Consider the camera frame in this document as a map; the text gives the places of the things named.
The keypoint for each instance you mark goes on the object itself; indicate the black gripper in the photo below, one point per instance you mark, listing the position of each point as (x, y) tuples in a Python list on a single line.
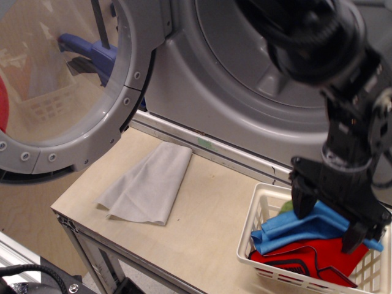
[(341, 180)]

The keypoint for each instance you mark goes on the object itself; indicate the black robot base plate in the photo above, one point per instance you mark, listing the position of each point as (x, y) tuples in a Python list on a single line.
[(23, 274)]

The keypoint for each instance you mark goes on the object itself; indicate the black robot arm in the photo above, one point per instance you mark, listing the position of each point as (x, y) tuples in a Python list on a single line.
[(324, 44)]

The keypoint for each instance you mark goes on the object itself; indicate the blue clamp handle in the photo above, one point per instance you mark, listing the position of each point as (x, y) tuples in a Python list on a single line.
[(93, 58)]

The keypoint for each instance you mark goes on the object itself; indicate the grey folded cloth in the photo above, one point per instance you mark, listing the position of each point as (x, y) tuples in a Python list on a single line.
[(146, 193)]

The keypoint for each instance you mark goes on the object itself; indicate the green cloth with black print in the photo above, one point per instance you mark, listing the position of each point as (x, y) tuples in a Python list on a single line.
[(286, 207)]

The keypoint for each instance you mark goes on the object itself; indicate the aluminium frame work table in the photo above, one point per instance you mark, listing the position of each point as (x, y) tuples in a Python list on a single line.
[(195, 252)]

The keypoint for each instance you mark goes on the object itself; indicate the red cloth with black print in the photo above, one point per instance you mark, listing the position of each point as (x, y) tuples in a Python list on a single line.
[(318, 258)]

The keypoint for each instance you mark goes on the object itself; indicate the light blue cloth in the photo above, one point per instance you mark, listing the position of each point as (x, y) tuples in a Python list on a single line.
[(286, 228)]

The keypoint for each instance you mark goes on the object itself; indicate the grey washing machine body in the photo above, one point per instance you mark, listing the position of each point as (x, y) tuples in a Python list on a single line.
[(213, 75)]

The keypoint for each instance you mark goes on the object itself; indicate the round grey machine door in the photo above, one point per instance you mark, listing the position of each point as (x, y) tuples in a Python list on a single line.
[(54, 123)]

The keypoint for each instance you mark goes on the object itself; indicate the white plastic laundry basket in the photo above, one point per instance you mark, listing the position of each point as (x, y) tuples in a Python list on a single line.
[(372, 275)]

